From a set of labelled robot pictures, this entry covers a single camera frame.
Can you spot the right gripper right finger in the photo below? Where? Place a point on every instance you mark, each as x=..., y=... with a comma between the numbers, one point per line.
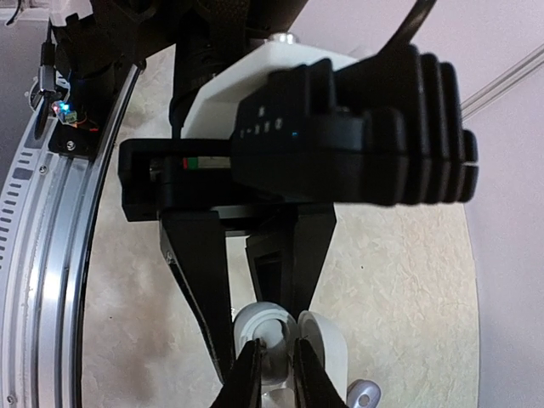
x=312, y=386

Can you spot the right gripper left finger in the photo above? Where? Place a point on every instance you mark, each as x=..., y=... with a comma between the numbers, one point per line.
x=243, y=387

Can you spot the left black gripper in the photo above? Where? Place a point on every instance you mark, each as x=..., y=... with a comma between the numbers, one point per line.
x=188, y=185

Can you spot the white earbud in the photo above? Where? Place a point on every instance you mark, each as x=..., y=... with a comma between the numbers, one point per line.
x=273, y=340

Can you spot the blue earbud charging case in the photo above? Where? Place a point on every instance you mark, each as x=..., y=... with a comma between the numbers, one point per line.
x=363, y=394

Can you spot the white oblong charging case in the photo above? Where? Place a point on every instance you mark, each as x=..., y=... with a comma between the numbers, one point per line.
x=325, y=337

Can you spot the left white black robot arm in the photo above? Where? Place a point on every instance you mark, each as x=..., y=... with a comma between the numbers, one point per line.
x=209, y=37

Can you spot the aluminium front rail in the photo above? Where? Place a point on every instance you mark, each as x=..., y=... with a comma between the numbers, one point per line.
x=49, y=206

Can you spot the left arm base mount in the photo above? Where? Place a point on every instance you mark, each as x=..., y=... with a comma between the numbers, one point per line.
x=80, y=78

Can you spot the left aluminium corner post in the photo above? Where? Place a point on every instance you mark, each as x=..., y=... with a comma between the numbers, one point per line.
x=504, y=83

